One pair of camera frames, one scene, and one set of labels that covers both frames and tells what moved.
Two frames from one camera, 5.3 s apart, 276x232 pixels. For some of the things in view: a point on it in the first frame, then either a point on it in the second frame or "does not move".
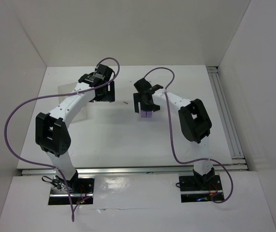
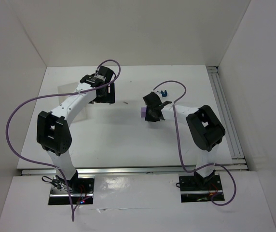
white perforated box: x=65 y=89 does not move
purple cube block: x=143 y=113 does not move
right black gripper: x=146 y=105 → x=150 y=109
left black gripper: x=106 y=94 does not move
